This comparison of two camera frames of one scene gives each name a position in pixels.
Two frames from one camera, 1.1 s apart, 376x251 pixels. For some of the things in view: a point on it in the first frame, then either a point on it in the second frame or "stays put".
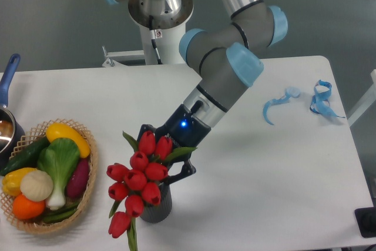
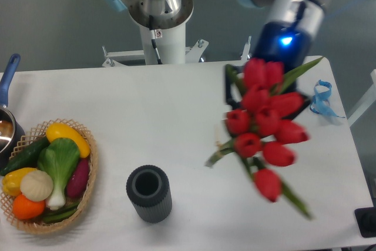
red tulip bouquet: [135, 187] → [262, 131]
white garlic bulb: [36, 186] stays put
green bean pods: [61, 214] stays put
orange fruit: [24, 208] stays put
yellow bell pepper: [12, 179] stays put
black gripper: [185, 131] → [278, 42]
